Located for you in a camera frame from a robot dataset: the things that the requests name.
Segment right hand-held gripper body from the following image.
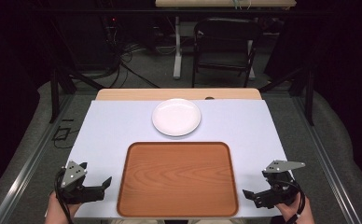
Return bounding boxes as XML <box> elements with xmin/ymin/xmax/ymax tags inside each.
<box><xmin>260</xmin><ymin>160</ymin><xmax>307</xmax><ymax>209</ymax></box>

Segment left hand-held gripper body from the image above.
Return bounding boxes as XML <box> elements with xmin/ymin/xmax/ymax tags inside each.
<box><xmin>57</xmin><ymin>160</ymin><xmax>106</xmax><ymax>205</ymax></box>

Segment person's right hand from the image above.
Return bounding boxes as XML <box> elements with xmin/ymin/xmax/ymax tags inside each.
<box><xmin>274</xmin><ymin>193</ymin><xmax>313</xmax><ymax>220</ymax></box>

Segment person's left hand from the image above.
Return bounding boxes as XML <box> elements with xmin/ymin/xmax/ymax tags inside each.
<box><xmin>46</xmin><ymin>190</ymin><xmax>81</xmax><ymax>218</ymax></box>

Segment white table mat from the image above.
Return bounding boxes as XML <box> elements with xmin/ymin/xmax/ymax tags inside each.
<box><xmin>66</xmin><ymin>99</ymin><xmax>291</xmax><ymax>219</ymax></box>

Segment brown wooden tray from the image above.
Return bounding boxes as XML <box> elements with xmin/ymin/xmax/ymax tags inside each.
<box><xmin>116</xmin><ymin>141</ymin><xmax>240</xmax><ymax>218</ymax></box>

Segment black metal stand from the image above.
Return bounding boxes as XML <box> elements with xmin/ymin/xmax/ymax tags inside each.
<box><xmin>258</xmin><ymin>66</ymin><xmax>315</xmax><ymax>127</ymax></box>
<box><xmin>49</xmin><ymin>66</ymin><xmax>106</xmax><ymax>124</ymax></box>

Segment white round plate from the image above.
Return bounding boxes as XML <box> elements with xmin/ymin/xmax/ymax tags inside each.
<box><xmin>151</xmin><ymin>98</ymin><xmax>202</xmax><ymax>137</ymax></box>

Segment white desk leg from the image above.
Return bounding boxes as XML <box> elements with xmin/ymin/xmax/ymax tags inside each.
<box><xmin>173</xmin><ymin>16</ymin><xmax>184</xmax><ymax>80</ymax></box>
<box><xmin>246</xmin><ymin>39</ymin><xmax>257</xmax><ymax>79</ymax></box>

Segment black folding chair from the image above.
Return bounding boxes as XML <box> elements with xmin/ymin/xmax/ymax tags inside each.
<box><xmin>191</xmin><ymin>17</ymin><xmax>263</xmax><ymax>89</ymax></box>

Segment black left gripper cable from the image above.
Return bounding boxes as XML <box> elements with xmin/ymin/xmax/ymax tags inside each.
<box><xmin>53</xmin><ymin>168</ymin><xmax>75</xmax><ymax>224</ymax></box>

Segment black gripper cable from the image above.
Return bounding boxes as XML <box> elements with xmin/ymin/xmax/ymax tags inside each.
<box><xmin>281</xmin><ymin>179</ymin><xmax>306</xmax><ymax>224</ymax></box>
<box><xmin>53</xmin><ymin>168</ymin><xmax>75</xmax><ymax>224</ymax></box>

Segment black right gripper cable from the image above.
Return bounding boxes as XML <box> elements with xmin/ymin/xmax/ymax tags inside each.
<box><xmin>281</xmin><ymin>179</ymin><xmax>306</xmax><ymax>224</ymax></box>

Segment thin black floor cable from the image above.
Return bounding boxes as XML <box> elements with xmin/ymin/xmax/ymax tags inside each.
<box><xmin>51</xmin><ymin>118</ymin><xmax>77</xmax><ymax>149</ymax></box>

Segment grey aluminium rail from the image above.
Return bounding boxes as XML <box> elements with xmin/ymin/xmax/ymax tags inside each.
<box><xmin>0</xmin><ymin>93</ymin><xmax>75</xmax><ymax>224</ymax></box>
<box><xmin>290</xmin><ymin>94</ymin><xmax>362</xmax><ymax>224</ymax></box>

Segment bundle of black floor cables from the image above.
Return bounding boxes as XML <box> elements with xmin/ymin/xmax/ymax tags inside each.
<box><xmin>99</xmin><ymin>15</ymin><xmax>161</xmax><ymax>90</ymax></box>

